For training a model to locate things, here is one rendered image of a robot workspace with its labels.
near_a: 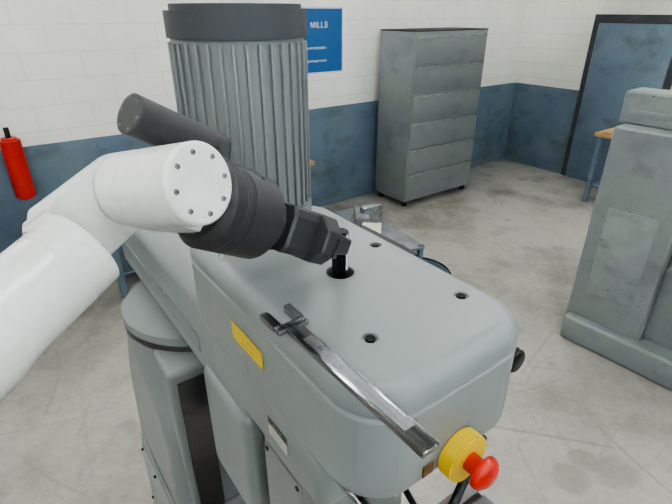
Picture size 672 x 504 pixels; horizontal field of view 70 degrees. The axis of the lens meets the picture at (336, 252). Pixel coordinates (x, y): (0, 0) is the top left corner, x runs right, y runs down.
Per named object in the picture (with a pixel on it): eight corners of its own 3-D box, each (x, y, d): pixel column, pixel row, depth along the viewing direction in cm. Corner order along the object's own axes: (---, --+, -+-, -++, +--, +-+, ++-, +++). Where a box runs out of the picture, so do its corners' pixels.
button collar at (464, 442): (483, 465, 55) (490, 428, 53) (447, 493, 52) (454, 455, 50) (469, 454, 57) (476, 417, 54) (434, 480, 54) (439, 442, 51)
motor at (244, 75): (334, 218, 80) (334, 3, 66) (223, 250, 69) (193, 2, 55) (275, 187, 94) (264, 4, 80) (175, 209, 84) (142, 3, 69)
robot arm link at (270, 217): (251, 256, 60) (172, 239, 51) (275, 184, 60) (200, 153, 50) (326, 289, 53) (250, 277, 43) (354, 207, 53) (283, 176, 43)
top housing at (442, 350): (520, 416, 62) (544, 314, 55) (364, 531, 48) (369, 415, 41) (318, 273, 96) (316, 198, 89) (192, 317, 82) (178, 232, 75)
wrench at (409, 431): (448, 442, 39) (449, 435, 38) (413, 467, 37) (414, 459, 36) (289, 308, 56) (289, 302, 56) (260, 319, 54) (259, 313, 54)
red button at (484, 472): (500, 483, 52) (506, 457, 51) (477, 502, 50) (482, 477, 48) (476, 462, 55) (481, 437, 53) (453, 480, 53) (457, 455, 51)
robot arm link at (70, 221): (221, 193, 42) (111, 306, 34) (159, 197, 47) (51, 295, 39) (180, 128, 39) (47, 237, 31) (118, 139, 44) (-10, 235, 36)
